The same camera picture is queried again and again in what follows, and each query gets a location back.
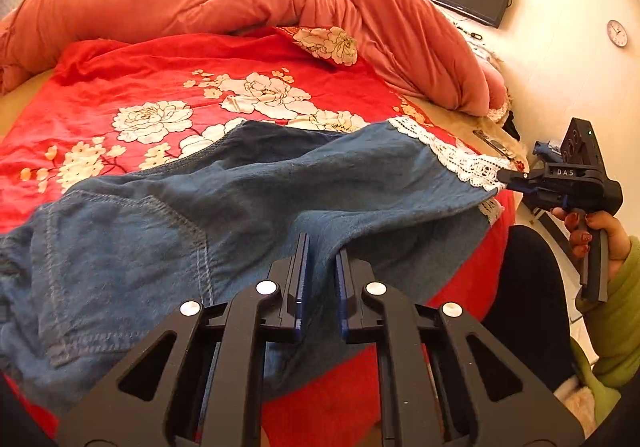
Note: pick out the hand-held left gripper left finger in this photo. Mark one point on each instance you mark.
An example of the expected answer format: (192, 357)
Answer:
(301, 279)

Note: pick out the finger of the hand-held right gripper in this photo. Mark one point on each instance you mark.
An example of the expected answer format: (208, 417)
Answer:
(535, 194)
(515, 175)

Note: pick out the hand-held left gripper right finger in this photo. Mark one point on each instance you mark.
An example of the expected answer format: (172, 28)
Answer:
(342, 289)

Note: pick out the blue denim pants lace hem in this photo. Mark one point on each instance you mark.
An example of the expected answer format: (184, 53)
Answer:
(200, 207)

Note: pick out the person's right forearm green sleeve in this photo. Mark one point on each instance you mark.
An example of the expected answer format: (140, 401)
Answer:
(620, 317)

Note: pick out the person's right hand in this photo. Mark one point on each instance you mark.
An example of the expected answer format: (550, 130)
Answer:
(617, 242)

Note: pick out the blue object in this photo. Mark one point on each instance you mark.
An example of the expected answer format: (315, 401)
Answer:
(546, 151)

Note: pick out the dark flat object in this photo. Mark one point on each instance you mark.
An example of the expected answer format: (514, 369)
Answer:
(492, 143)

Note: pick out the black cloth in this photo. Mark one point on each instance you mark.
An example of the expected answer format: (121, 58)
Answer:
(512, 124)

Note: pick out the person's leg black trousers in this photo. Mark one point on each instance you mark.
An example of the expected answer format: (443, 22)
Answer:
(530, 302)

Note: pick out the white fluffy cloth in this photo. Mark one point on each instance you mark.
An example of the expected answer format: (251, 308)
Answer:
(572, 397)

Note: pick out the red floral blanket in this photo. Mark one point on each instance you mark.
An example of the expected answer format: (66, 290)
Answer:
(150, 72)

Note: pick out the round white wall clock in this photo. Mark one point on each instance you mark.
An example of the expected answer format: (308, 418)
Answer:
(617, 33)

